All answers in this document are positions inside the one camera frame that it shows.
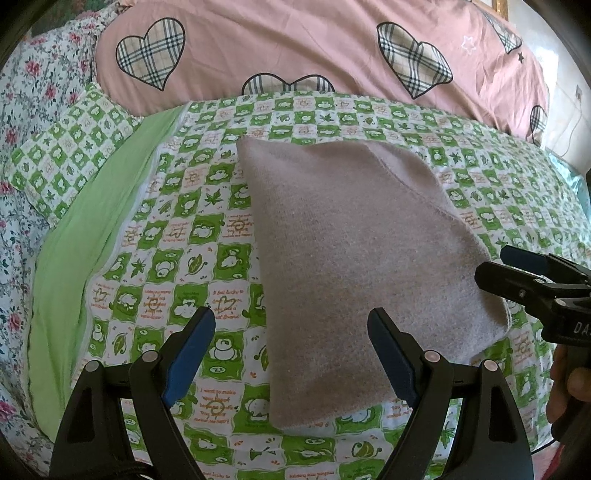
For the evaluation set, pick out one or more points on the teal cloth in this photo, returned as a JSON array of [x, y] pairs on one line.
[[570, 173]]

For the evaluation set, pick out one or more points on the green checked cartoon bedsheet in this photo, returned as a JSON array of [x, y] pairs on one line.
[[184, 207]]

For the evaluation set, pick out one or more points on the pink quilt with plaid hearts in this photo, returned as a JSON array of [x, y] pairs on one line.
[[300, 41]]

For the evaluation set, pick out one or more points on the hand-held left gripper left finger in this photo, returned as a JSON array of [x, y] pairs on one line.
[[189, 355]]

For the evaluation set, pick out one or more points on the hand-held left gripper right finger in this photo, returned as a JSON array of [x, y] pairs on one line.
[[392, 355]]

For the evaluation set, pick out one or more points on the green checked pillow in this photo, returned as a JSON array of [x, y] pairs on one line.
[[78, 152]]

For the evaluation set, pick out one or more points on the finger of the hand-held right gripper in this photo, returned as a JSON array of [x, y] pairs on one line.
[[508, 281], [531, 261]]

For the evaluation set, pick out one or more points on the floral bedsheet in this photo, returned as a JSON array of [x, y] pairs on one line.
[[27, 106]]

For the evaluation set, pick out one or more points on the gold framed picture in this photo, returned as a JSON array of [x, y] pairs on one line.
[[501, 9]]

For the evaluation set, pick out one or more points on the beige fleece garment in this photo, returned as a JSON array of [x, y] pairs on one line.
[[346, 254]]

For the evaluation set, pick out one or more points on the person's right hand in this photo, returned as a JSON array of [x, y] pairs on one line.
[[575, 387]]

